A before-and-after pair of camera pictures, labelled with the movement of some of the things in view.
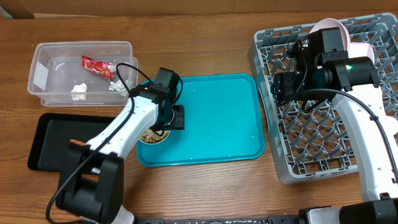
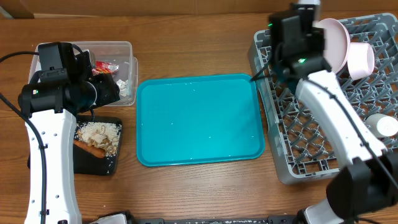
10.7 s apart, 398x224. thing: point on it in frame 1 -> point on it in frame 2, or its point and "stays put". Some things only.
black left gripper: (179, 122) -> (109, 88)
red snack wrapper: (106, 69) stays put
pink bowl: (356, 50) stays put
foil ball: (119, 86) stays put
